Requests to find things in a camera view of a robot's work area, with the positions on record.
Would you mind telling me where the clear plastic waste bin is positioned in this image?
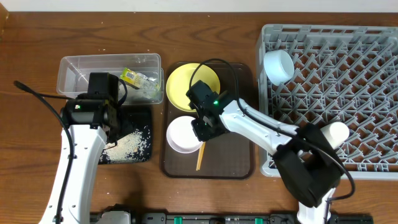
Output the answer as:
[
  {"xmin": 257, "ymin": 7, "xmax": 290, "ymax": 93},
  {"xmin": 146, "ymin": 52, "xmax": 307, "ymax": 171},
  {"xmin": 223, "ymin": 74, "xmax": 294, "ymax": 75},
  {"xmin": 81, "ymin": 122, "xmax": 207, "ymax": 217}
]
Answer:
[{"xmin": 57, "ymin": 54, "xmax": 164, "ymax": 105}]

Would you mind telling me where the grey dishwasher rack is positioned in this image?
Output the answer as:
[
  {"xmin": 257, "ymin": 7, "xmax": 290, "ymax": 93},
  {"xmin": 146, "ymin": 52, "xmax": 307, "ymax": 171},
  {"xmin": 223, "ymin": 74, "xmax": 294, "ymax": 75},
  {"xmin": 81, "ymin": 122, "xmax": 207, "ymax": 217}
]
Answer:
[{"xmin": 256, "ymin": 24, "xmax": 397, "ymax": 180}]

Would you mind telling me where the clear plastic wrapper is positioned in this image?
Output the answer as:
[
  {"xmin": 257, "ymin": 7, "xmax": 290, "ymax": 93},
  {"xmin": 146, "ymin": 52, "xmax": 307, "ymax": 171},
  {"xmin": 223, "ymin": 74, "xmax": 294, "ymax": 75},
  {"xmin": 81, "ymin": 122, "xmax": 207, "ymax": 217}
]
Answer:
[{"xmin": 126, "ymin": 85, "xmax": 159, "ymax": 100}]

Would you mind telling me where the yellow plate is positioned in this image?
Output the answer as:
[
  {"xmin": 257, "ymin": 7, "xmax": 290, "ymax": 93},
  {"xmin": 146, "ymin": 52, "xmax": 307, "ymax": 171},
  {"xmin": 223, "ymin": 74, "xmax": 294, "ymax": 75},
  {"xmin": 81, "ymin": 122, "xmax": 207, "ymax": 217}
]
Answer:
[{"xmin": 166, "ymin": 63, "xmax": 221, "ymax": 112}]

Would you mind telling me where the blue bowl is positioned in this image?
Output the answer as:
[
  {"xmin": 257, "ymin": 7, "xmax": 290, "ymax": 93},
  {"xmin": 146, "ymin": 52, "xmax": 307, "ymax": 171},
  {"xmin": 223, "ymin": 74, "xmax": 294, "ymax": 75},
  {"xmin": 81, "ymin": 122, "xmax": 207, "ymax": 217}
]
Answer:
[{"xmin": 263, "ymin": 50, "xmax": 295, "ymax": 86}]

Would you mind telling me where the black waste tray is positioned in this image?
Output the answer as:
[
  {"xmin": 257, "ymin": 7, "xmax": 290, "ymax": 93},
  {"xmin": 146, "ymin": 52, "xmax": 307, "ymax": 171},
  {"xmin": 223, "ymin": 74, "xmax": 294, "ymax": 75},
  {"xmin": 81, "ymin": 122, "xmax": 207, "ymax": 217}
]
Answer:
[{"xmin": 98, "ymin": 105, "xmax": 153, "ymax": 165}]

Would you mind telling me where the yellow-labelled plastic wrapper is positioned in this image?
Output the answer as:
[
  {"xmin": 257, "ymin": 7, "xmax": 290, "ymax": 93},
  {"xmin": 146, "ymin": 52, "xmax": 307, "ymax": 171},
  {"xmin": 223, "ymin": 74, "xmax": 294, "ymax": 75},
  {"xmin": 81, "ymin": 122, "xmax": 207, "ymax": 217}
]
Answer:
[{"xmin": 120, "ymin": 68, "xmax": 158, "ymax": 90}]

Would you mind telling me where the brown serving tray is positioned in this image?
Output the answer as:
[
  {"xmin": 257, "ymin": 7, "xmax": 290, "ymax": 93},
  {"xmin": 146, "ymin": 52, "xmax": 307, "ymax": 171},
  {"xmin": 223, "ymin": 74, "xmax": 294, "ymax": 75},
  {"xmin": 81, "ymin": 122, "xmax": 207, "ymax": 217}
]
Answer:
[{"xmin": 160, "ymin": 62, "xmax": 259, "ymax": 180}]

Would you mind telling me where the white rice bowl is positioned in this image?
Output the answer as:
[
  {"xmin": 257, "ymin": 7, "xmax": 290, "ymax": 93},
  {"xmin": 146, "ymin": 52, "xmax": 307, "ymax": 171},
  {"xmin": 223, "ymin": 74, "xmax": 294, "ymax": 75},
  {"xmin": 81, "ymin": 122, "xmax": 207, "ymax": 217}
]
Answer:
[{"xmin": 166, "ymin": 116, "xmax": 203, "ymax": 154}]

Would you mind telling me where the spilled rice pile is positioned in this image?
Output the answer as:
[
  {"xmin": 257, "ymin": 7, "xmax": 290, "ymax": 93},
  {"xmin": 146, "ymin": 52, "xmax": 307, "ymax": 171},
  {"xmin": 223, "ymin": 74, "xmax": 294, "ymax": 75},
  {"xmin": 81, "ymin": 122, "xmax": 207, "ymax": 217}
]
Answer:
[{"xmin": 99, "ymin": 130, "xmax": 152, "ymax": 164}]

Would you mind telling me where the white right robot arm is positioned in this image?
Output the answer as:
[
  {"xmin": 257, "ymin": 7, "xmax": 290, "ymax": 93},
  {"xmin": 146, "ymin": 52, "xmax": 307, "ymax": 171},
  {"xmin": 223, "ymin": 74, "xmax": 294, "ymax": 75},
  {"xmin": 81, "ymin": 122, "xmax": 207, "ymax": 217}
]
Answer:
[{"xmin": 187, "ymin": 80, "xmax": 349, "ymax": 223}]

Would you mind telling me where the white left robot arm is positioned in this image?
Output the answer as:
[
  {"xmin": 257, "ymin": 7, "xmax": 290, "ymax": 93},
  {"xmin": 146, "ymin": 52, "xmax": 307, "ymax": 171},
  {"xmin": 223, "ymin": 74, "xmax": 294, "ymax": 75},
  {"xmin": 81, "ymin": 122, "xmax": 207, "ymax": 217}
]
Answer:
[{"xmin": 41, "ymin": 73, "xmax": 121, "ymax": 223}]

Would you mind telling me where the small pale green cup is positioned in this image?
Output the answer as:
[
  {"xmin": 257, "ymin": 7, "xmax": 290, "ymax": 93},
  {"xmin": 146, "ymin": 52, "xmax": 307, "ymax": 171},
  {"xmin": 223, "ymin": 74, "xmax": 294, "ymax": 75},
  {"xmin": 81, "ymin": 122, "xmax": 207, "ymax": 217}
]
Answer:
[{"xmin": 321, "ymin": 122, "xmax": 349, "ymax": 149}]

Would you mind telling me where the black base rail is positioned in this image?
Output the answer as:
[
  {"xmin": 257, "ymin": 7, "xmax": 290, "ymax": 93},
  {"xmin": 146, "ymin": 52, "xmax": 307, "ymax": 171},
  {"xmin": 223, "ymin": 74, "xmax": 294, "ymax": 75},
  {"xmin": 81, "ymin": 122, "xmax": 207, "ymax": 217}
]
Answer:
[{"xmin": 90, "ymin": 203, "xmax": 374, "ymax": 224}]

